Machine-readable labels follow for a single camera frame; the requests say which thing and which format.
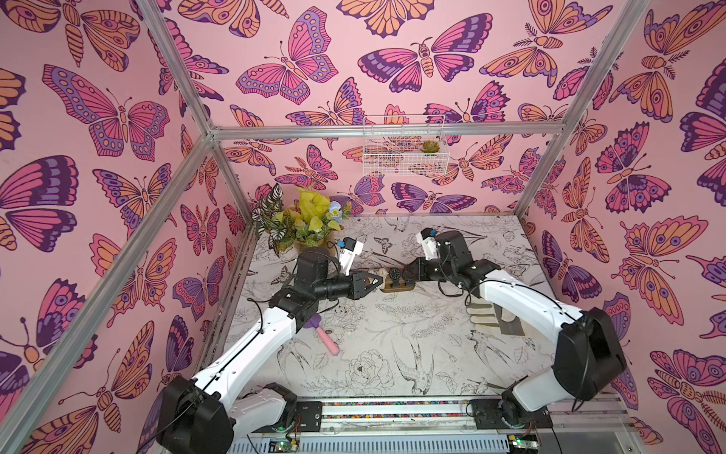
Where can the purple pink toy shovel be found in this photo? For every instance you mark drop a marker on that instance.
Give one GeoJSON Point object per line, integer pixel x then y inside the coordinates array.
{"type": "Point", "coordinates": [315, 323]}

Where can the white wire wall basket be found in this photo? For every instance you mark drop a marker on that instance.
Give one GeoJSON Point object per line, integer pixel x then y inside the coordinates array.
{"type": "Point", "coordinates": [394, 149]}

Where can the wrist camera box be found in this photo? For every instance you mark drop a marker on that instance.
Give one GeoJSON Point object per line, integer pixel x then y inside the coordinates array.
{"type": "Point", "coordinates": [348, 250]}
{"type": "Point", "coordinates": [427, 240]}

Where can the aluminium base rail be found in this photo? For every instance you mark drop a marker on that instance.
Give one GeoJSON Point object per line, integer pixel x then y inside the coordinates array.
{"type": "Point", "coordinates": [443, 424]}

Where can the small succulent plant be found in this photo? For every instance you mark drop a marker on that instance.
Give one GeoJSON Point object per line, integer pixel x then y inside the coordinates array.
{"type": "Point", "coordinates": [430, 147]}

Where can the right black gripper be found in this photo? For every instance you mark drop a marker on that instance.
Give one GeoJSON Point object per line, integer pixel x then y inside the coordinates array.
{"type": "Point", "coordinates": [414, 270]}

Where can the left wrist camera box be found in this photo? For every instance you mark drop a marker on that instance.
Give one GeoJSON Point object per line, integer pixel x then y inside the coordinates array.
{"type": "Point", "coordinates": [348, 250]}

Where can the black watch wide face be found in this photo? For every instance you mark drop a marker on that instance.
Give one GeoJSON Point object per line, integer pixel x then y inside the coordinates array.
{"type": "Point", "coordinates": [407, 278]}

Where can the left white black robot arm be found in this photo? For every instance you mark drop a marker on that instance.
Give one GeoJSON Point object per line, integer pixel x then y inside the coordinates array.
{"type": "Point", "coordinates": [209, 412]}

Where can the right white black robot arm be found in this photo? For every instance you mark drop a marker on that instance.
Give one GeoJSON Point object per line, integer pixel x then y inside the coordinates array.
{"type": "Point", "coordinates": [588, 355]}

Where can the wooden watch stand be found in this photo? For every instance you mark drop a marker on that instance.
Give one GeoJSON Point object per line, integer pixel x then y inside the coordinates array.
{"type": "Point", "coordinates": [392, 282]}

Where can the amber vase with plants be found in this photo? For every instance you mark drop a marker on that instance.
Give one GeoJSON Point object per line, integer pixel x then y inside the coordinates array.
{"type": "Point", "coordinates": [306, 223]}

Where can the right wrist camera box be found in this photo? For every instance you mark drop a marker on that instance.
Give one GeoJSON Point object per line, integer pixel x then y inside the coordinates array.
{"type": "Point", "coordinates": [427, 240]}

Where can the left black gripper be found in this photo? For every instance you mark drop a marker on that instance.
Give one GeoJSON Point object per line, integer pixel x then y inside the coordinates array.
{"type": "Point", "coordinates": [360, 291]}

